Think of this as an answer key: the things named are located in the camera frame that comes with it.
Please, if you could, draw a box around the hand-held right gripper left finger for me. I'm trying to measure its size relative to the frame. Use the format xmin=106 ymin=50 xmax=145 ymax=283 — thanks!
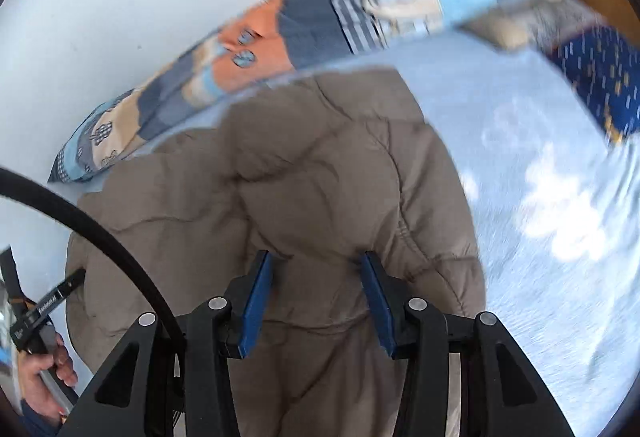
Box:
xmin=60 ymin=249 xmax=275 ymax=437

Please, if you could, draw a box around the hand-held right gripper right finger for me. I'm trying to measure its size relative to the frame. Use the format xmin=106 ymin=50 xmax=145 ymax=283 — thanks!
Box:
xmin=360 ymin=251 xmax=574 ymax=437

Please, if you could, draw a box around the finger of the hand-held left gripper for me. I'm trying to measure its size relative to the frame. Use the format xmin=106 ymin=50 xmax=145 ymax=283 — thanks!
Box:
xmin=50 ymin=268 xmax=87 ymax=305

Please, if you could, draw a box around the brown quilted jacket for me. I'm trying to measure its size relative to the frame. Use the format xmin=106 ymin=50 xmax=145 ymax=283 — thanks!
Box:
xmin=65 ymin=69 xmax=487 ymax=437

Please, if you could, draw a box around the person's left forearm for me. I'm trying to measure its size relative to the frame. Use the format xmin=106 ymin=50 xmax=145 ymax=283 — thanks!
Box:
xmin=19 ymin=398 xmax=65 ymax=437

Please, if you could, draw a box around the person's left hand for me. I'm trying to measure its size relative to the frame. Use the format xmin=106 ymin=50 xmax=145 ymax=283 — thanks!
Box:
xmin=20 ymin=333 xmax=80 ymax=418

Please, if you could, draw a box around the light blue bed sheet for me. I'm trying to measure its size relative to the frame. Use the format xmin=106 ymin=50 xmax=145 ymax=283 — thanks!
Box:
xmin=0 ymin=34 xmax=640 ymax=437

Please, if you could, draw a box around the patchwork striped quilt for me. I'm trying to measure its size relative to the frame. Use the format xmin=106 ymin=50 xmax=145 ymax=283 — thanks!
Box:
xmin=47 ymin=0 xmax=584 ymax=184

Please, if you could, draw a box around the grey beige cloth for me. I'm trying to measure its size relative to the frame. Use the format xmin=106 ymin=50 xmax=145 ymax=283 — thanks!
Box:
xmin=462 ymin=0 xmax=609 ymax=52

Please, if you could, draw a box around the dark blue patterned pillow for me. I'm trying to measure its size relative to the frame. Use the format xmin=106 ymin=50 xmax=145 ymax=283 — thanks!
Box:
xmin=545 ymin=24 xmax=640 ymax=146

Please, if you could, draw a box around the black cable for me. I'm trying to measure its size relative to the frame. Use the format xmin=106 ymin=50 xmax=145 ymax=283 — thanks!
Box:
xmin=0 ymin=167 xmax=188 ymax=354

